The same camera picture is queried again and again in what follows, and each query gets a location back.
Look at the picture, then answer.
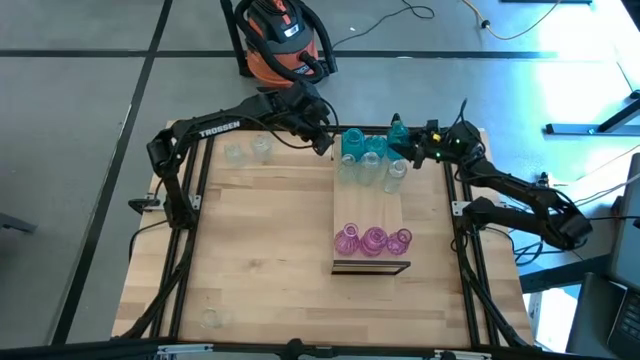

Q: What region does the pink tall diamond-cut vase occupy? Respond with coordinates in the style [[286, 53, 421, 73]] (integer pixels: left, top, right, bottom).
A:
[[333, 222, 361, 257]]

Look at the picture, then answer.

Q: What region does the orange black shop vacuum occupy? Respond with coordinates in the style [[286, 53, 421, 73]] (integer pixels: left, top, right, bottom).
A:
[[233, 0, 339, 96]]

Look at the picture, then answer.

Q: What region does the black stand leg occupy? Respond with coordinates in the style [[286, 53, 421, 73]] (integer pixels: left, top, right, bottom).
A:
[[219, 0, 254, 79]]

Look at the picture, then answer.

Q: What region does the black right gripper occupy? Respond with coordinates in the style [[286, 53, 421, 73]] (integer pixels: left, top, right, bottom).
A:
[[388, 122, 462, 170]]

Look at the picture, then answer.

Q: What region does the black keyboard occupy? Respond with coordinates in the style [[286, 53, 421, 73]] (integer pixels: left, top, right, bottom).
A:
[[607, 289, 640, 359]]

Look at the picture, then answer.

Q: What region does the teal textured glass vase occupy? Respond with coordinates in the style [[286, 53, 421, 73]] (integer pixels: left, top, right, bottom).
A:
[[341, 127, 367, 162], [364, 135, 389, 160]]

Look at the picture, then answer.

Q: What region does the black side clamp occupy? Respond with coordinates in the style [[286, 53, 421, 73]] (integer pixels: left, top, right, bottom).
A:
[[127, 192, 169, 216]]

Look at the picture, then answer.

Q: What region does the black cable bundle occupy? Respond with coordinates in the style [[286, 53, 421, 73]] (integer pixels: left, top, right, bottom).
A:
[[492, 219, 586, 269]]

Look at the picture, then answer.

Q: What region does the pink wide glass vase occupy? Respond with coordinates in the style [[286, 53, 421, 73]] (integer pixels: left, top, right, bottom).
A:
[[359, 225, 390, 259]]

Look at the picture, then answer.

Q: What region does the wooden shelf black metal frame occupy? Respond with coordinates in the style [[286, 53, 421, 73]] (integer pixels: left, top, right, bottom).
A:
[[330, 130, 412, 276]]

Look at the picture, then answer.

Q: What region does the tan floor cable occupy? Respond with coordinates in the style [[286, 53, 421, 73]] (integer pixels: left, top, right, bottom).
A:
[[459, 0, 564, 42]]

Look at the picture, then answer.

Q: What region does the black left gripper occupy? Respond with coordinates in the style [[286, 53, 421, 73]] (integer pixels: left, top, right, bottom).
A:
[[279, 80, 335, 156]]

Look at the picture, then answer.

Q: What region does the silver mounting bracket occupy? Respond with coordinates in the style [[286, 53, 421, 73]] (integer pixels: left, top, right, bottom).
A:
[[433, 349, 494, 360], [157, 343, 214, 356]]

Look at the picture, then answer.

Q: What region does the grey monitor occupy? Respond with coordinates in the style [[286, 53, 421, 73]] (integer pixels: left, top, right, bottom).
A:
[[607, 152, 640, 291]]

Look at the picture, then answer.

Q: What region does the clear fluted glass vase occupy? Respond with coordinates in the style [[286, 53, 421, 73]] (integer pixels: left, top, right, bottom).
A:
[[357, 151, 384, 188]]

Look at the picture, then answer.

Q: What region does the clear diamond-cut glass jar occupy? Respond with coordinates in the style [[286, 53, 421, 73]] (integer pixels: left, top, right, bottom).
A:
[[249, 133, 275, 164]]

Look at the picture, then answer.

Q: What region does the clear necked glass jar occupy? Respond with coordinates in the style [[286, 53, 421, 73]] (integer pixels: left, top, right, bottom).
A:
[[223, 142, 248, 169]]

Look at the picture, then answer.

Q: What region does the grey desk foot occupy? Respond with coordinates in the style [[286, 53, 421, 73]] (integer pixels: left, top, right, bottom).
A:
[[0, 212, 39, 235], [544, 89, 640, 136]]

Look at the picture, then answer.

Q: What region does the teal shouldered glass vase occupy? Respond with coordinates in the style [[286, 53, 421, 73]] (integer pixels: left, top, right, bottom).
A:
[[386, 119, 412, 161]]

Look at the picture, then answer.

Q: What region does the black floor cable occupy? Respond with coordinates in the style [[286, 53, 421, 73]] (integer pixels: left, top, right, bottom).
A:
[[331, 0, 435, 50]]

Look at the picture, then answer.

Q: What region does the pink small bulbous vase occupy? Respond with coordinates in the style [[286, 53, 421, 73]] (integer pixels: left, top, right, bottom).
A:
[[387, 227, 414, 256]]

